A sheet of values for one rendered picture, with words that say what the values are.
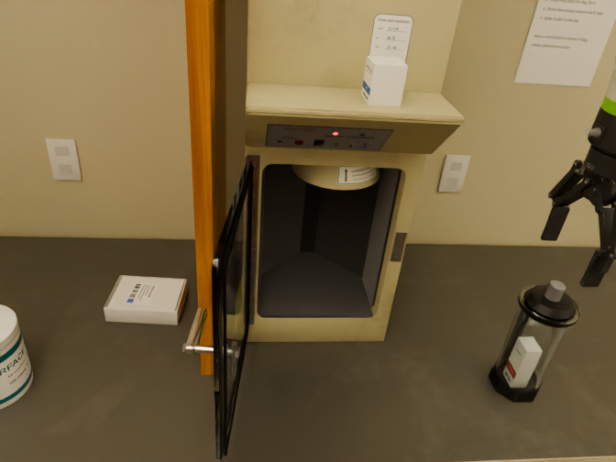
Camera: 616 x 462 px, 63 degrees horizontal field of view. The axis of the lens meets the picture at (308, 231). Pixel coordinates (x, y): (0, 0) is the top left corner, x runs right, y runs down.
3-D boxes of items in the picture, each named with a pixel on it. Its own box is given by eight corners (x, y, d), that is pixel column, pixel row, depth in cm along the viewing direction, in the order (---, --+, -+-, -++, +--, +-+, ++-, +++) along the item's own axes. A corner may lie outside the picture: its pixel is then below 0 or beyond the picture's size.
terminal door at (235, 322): (247, 331, 105) (252, 157, 84) (220, 466, 80) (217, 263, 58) (243, 330, 105) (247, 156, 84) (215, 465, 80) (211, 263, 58)
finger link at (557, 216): (555, 208, 90) (553, 206, 91) (542, 240, 94) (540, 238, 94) (570, 209, 90) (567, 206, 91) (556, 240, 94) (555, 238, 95)
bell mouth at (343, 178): (289, 149, 106) (291, 125, 103) (370, 153, 108) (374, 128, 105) (294, 189, 91) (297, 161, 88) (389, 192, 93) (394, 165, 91)
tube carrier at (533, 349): (480, 360, 109) (510, 284, 98) (527, 360, 110) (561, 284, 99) (500, 401, 100) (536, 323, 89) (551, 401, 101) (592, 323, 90)
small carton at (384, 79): (360, 94, 78) (367, 55, 75) (391, 95, 79) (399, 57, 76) (368, 105, 74) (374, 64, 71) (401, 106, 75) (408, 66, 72)
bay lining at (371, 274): (256, 249, 126) (260, 115, 107) (357, 251, 129) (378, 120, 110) (257, 315, 106) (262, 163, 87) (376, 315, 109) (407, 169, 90)
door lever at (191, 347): (229, 318, 80) (230, 306, 78) (218, 364, 72) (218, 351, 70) (196, 315, 80) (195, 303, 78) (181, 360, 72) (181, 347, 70)
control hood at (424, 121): (244, 141, 84) (245, 82, 79) (429, 148, 88) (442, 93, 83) (243, 171, 75) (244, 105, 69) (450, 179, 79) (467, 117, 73)
